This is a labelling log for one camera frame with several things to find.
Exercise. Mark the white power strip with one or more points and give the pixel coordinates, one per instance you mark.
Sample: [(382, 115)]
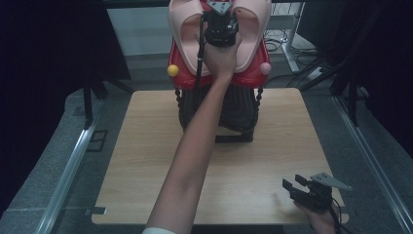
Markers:
[(314, 73)]

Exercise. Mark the pink slipper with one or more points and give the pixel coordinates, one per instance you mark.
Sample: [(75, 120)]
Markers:
[(177, 14), (259, 19)]

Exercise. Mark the person's left hand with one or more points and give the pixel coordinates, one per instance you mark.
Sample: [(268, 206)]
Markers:
[(222, 61)]

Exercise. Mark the black floor bracket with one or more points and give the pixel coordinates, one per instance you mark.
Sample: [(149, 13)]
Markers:
[(96, 141)]

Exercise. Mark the white desk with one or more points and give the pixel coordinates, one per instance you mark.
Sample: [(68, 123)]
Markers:
[(139, 31)]

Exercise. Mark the red and black shoe rack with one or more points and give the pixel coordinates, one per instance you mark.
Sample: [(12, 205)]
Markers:
[(250, 79)]

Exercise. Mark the white sleeve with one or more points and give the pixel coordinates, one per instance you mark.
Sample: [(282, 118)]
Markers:
[(159, 231)]

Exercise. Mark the aluminium rail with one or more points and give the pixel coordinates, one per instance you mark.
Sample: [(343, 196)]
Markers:
[(69, 175), (373, 162)]

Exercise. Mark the person's right hand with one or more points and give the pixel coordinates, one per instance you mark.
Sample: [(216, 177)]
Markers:
[(321, 222)]

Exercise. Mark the dark curtain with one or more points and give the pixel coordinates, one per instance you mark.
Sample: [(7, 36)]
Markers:
[(42, 65), (386, 65)]

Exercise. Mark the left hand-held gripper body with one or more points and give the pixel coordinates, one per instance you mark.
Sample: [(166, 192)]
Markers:
[(220, 29)]

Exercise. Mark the black metal stand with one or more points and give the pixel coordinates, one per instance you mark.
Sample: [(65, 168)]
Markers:
[(87, 104), (352, 104)]

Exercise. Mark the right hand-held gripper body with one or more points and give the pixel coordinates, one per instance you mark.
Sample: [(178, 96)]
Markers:
[(319, 198)]

